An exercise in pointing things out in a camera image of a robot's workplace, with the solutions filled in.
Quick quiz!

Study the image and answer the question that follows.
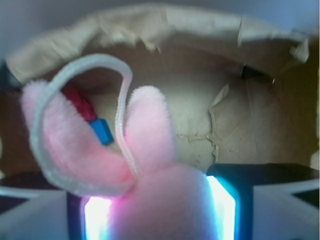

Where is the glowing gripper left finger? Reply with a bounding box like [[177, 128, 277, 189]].
[[0, 172, 111, 240]]

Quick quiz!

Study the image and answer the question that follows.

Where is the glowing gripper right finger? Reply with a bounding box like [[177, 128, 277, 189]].
[[206, 163, 320, 240]]

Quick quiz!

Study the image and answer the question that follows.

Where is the pink plush bunny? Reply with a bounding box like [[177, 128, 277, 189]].
[[21, 54, 219, 240]]

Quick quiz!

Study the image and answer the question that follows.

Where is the brown paper bag bin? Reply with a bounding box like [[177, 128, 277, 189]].
[[0, 3, 320, 171]]

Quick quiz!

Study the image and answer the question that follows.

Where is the blue wooden block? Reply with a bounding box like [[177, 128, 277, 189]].
[[89, 118, 114, 145]]

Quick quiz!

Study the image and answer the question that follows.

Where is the red crumpled cloth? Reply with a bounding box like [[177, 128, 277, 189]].
[[61, 85, 98, 123]]

